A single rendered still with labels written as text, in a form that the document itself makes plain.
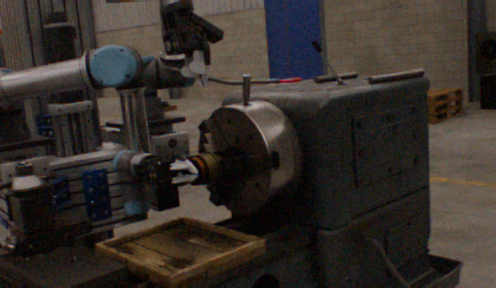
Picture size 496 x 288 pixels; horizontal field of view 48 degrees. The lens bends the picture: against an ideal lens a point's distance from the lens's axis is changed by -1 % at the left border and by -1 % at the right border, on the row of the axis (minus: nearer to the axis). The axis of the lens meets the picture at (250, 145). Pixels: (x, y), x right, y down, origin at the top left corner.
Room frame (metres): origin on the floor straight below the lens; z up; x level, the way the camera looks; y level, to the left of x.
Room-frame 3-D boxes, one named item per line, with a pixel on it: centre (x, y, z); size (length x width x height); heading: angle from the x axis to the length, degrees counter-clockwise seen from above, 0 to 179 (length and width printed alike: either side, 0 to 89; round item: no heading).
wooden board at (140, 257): (1.41, 0.21, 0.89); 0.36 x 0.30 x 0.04; 42
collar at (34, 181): (1.24, 0.52, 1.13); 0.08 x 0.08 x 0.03
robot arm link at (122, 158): (1.63, 0.36, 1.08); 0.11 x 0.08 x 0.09; 41
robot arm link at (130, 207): (1.65, 0.36, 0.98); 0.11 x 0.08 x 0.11; 178
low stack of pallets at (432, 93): (9.22, -2.97, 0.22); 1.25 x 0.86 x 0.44; 137
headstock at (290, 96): (1.87, -0.27, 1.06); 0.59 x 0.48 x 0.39; 132
